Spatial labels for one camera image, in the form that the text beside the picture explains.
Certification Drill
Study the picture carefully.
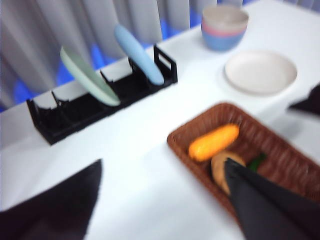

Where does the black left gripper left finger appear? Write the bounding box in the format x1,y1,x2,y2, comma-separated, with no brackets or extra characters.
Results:
0,158,104,240

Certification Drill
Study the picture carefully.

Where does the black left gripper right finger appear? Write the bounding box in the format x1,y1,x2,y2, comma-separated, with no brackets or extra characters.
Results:
223,157,320,240

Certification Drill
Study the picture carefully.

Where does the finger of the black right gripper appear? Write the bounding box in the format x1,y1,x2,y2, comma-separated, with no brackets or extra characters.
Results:
287,83,320,117

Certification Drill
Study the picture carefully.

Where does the green cucumber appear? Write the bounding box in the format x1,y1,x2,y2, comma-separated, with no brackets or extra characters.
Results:
247,152,267,174

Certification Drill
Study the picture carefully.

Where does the brown wicker basket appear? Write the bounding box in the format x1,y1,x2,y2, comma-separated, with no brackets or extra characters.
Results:
166,100,320,219

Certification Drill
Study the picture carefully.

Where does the brown potato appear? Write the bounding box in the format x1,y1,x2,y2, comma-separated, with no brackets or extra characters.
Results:
210,150,247,196

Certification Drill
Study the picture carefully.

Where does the orange corn cob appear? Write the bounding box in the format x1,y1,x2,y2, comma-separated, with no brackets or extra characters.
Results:
187,123,241,162

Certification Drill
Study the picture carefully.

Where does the white plate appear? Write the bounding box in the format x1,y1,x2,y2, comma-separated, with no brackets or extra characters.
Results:
223,49,299,96

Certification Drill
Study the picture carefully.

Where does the black dish rack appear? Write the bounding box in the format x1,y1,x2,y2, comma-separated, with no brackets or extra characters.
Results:
25,44,179,146

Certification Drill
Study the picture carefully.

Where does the blue bowl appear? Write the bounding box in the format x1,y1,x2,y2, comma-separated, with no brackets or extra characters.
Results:
201,29,247,52

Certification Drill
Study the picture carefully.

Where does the pink bowl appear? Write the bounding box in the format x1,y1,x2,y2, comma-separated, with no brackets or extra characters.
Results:
201,23,249,39

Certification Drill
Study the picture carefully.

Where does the cream bowl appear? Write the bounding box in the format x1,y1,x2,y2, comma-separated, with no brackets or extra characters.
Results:
201,4,250,33

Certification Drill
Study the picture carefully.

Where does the pale green plate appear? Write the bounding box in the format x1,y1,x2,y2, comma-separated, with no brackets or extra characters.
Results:
59,45,122,107

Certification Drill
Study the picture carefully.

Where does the pale blue plate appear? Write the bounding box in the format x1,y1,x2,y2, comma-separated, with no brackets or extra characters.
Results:
113,23,165,85

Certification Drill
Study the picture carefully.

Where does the grey pleated curtain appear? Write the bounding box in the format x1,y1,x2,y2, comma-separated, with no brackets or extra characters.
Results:
0,0,251,110

